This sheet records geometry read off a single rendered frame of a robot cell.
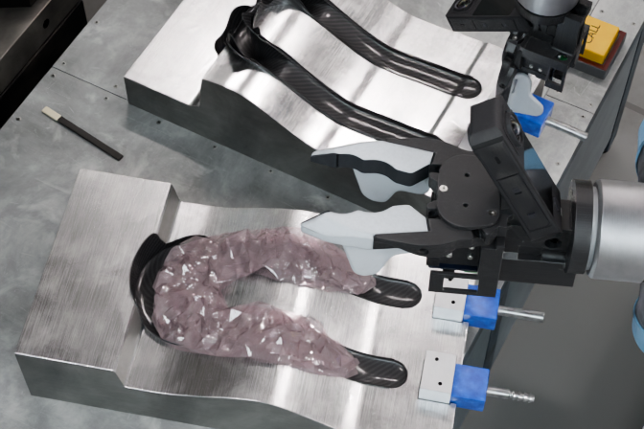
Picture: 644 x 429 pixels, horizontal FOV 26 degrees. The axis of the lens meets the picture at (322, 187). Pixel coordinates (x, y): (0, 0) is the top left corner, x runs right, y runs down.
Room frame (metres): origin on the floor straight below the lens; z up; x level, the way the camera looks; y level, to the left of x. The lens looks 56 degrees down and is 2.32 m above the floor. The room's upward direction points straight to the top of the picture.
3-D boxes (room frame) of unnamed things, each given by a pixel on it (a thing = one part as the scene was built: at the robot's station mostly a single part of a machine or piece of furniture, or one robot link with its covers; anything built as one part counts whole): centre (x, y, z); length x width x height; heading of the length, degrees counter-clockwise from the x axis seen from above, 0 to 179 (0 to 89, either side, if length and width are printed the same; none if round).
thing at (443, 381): (0.71, -0.18, 0.85); 0.13 x 0.05 x 0.05; 79
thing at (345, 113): (1.15, -0.03, 0.92); 0.35 x 0.16 x 0.09; 62
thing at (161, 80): (1.16, -0.02, 0.87); 0.50 x 0.26 x 0.14; 62
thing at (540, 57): (1.08, -0.27, 1.05); 0.09 x 0.08 x 0.12; 62
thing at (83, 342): (0.81, 0.08, 0.85); 0.50 x 0.26 x 0.11; 79
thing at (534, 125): (1.08, -0.28, 0.89); 0.13 x 0.05 x 0.05; 62
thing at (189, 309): (0.81, 0.07, 0.90); 0.26 x 0.18 x 0.08; 79
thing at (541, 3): (1.09, -0.26, 1.13); 0.08 x 0.08 x 0.05
